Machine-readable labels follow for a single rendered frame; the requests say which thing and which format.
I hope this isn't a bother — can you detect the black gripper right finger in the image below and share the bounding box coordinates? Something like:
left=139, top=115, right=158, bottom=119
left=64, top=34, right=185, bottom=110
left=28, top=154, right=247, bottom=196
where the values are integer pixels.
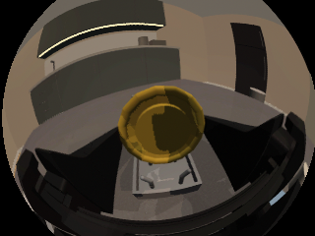
left=204, top=114, right=284, bottom=192

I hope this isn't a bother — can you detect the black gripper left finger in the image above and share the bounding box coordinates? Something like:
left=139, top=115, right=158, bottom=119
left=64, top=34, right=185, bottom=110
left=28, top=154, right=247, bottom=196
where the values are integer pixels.
left=35, top=127, right=122, bottom=213

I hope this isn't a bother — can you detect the yellow round plate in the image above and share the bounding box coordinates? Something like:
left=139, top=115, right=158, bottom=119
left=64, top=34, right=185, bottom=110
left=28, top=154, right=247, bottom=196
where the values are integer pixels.
left=118, top=87, right=206, bottom=164

